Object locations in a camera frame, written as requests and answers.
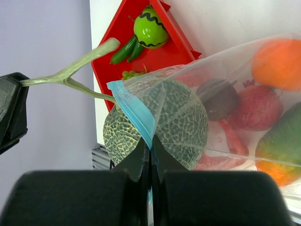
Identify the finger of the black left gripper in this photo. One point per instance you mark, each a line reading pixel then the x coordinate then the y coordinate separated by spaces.
pixel 13 117

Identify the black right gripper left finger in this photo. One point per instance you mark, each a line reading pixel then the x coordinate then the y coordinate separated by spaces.
pixel 116 197

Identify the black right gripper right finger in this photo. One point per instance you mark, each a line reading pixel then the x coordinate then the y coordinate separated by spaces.
pixel 213 198

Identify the clear zip top bag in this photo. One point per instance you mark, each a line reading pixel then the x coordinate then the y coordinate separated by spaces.
pixel 229 147

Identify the green orange mango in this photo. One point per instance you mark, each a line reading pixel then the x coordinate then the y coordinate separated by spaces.
pixel 279 150

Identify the dark purple passion fruit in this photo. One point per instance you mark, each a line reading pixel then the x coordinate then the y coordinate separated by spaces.
pixel 219 98

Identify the red pomegranate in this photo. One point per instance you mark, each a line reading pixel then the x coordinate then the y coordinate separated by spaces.
pixel 259 108

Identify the orange fruit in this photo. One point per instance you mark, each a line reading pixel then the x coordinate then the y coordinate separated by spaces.
pixel 277 63

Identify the green grape bunch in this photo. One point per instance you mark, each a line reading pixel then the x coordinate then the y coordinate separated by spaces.
pixel 130 74

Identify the long green chili pepper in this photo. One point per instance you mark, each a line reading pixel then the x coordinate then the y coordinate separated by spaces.
pixel 124 52

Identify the short green chili pepper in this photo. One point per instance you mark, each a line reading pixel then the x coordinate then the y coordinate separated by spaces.
pixel 138 49

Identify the red plastic tray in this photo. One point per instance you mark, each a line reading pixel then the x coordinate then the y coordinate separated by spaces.
pixel 177 51

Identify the small green striped watermelon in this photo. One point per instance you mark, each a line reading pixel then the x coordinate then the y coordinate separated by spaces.
pixel 149 30

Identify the aluminium mounting rail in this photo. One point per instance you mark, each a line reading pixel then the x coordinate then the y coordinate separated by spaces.
pixel 100 158

